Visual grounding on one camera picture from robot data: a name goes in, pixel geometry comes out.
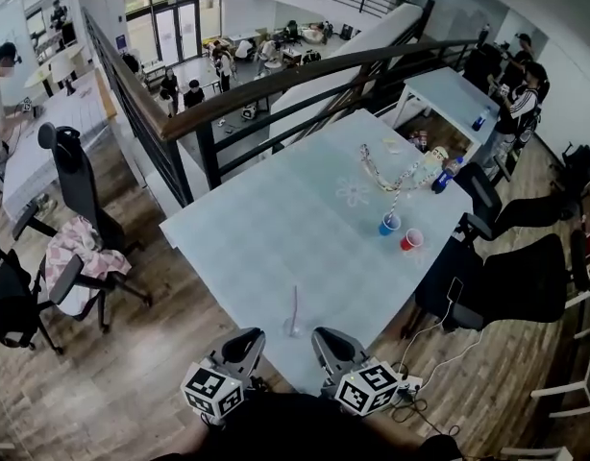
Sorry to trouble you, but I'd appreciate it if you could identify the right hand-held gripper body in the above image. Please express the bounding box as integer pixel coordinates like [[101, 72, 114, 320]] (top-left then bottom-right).
[[326, 357, 400, 417]]

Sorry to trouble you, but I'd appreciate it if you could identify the white cloth covered table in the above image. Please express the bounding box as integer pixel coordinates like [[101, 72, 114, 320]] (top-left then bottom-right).
[[1, 72, 118, 223]]

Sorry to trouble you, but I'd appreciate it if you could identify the black railing wooden handrail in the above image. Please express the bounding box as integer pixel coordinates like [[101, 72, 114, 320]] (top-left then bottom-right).
[[81, 0, 483, 208]]

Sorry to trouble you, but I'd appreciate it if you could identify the light blue flowered tablecloth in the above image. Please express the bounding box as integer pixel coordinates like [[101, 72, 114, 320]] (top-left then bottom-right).
[[159, 109, 474, 396]]

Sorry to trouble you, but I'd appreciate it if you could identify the dark soda bottle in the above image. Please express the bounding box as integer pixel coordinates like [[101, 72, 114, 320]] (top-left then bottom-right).
[[430, 156, 465, 195]]

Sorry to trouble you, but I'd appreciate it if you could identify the blue plastic bottle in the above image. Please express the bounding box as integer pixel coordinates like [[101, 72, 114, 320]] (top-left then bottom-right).
[[471, 106, 492, 133]]

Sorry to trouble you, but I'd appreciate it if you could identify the blue plastic cup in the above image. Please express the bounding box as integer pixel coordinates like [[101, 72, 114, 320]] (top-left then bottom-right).
[[378, 211, 402, 237]]

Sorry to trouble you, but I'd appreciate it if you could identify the white metal chair frame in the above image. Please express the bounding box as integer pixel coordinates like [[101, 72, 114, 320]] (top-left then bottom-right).
[[529, 283, 590, 420]]

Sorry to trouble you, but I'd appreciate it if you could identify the white table lamp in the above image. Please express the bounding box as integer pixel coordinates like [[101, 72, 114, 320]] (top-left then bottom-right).
[[49, 58, 80, 97]]

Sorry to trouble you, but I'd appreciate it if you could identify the beige patterned lanyard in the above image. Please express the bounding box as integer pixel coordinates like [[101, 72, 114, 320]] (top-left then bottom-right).
[[359, 142, 397, 194]]

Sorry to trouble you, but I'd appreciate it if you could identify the glass entrance window wall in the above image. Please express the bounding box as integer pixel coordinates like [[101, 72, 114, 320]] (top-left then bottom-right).
[[123, 0, 224, 66]]

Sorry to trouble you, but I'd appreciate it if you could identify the black office chair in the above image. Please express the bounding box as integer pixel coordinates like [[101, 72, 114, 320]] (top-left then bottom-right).
[[455, 160, 584, 244], [413, 230, 590, 335], [549, 141, 590, 196], [11, 121, 155, 333], [0, 230, 65, 354]]

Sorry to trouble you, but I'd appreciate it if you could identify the colourful patterned lanyard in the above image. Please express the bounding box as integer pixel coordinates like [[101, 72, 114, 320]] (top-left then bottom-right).
[[390, 158, 438, 194]]

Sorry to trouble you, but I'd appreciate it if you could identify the red plastic cup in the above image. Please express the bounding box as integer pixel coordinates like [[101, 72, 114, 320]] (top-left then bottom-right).
[[399, 228, 425, 253]]

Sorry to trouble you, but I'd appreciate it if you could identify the white charging cable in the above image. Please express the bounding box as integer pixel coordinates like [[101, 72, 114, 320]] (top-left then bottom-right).
[[395, 300, 486, 391]]

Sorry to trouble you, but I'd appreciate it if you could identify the person's black shirt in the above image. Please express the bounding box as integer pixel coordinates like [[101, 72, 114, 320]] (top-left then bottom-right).
[[150, 391, 464, 461]]

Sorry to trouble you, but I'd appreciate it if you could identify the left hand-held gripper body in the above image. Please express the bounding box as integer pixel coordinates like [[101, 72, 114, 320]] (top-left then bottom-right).
[[180, 352, 252, 425]]

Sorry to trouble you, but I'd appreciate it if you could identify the clear glass with straw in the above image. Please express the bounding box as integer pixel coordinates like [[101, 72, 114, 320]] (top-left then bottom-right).
[[281, 315, 308, 340]]

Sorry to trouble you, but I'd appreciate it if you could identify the small white table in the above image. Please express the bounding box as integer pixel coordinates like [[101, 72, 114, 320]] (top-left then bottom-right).
[[393, 67, 503, 160]]

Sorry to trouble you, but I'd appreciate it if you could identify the pink checkered cloth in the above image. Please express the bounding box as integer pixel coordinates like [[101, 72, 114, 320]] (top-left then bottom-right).
[[37, 216, 133, 319]]

